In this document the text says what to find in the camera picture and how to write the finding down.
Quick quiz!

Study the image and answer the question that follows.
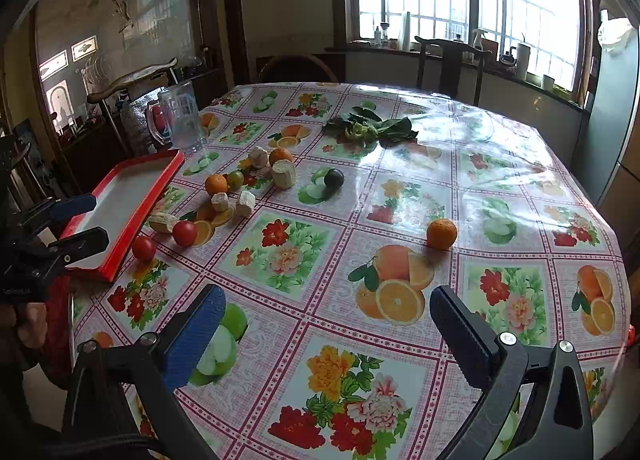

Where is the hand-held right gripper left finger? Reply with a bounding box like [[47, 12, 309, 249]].
[[60, 284, 228, 460]]

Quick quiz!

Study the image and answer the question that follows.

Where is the person's left hand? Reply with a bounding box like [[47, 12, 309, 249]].
[[14, 301, 49, 348]]

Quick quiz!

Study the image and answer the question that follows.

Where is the large orange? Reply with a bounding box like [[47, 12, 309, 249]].
[[426, 218, 459, 251]]

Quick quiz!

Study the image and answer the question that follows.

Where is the curved-rail wooden chair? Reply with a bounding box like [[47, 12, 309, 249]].
[[87, 58, 178, 143]]

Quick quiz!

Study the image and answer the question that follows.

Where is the speckled glass jar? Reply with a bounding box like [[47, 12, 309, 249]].
[[120, 98, 156, 153]]

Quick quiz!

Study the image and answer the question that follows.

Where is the round-back wooden chair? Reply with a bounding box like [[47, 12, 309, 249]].
[[256, 54, 346, 85]]

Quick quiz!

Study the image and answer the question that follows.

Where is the red cup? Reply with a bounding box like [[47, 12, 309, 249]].
[[150, 104, 168, 138]]

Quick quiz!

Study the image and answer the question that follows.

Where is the red tray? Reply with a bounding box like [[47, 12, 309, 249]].
[[59, 150, 186, 283]]

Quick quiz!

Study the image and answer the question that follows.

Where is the floral fruit print tablecloth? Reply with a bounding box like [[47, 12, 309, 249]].
[[70, 82, 630, 460]]

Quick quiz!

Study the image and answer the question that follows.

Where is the white plastic bag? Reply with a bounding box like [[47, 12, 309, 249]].
[[597, 10, 635, 56]]

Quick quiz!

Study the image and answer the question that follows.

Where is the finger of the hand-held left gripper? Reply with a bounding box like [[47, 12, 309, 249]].
[[20, 194, 97, 237], [47, 227, 110, 269]]

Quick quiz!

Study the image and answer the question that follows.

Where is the clear plastic pitcher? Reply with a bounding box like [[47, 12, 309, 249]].
[[145, 80, 207, 155]]

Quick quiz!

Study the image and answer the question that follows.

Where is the greenish ribbed vegetable chunk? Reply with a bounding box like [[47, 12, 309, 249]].
[[148, 212, 180, 235]]

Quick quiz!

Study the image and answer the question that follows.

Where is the dark wooden chair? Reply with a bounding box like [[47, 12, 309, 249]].
[[414, 36, 493, 108]]

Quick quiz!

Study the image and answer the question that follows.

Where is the glass-fronted wooden cabinet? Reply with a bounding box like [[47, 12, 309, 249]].
[[27, 0, 228, 191]]

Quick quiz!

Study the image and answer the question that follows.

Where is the grey refrigerator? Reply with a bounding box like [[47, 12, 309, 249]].
[[575, 4, 640, 221]]

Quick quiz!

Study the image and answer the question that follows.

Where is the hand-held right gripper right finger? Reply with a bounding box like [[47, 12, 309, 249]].
[[430, 286, 593, 460]]

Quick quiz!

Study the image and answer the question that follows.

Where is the green bok choy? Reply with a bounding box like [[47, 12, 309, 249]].
[[321, 107, 420, 147]]

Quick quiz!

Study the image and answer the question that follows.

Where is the red tomato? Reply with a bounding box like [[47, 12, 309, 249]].
[[132, 236, 157, 261], [172, 220, 198, 247]]

